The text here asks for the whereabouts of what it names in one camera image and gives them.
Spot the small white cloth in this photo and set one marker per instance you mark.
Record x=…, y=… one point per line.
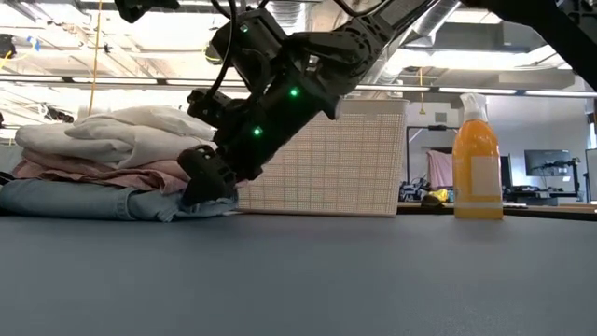
x=154, y=119

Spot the white perforated laundry bin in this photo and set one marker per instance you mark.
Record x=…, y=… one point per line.
x=345, y=168

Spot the light blue denim jeans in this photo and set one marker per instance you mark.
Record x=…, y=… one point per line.
x=93, y=203

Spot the monitor showing robot arm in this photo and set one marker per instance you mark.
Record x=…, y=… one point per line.
x=545, y=162

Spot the pink hanging cloth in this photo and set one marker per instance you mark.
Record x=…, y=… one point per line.
x=439, y=167

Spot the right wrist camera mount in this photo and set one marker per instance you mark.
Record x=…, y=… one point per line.
x=210, y=107

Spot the orange spray bottle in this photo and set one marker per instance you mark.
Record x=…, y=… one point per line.
x=476, y=172

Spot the small dark round object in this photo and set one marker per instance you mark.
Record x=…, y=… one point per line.
x=431, y=201

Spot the dark blue bag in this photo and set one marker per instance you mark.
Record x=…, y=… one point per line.
x=412, y=191

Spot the white garment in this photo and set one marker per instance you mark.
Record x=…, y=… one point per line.
x=93, y=147

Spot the black metal stand frame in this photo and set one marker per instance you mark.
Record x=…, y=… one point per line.
x=431, y=127

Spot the pink garment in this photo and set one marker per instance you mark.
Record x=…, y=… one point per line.
x=116, y=175

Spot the long ceiling light bar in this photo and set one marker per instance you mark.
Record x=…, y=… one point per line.
x=466, y=90

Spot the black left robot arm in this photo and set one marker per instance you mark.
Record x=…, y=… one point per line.
x=144, y=8

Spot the small yellow object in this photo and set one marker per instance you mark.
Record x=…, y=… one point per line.
x=440, y=195

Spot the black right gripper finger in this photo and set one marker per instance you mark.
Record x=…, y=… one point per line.
x=205, y=177

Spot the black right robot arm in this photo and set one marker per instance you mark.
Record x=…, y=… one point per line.
x=364, y=32

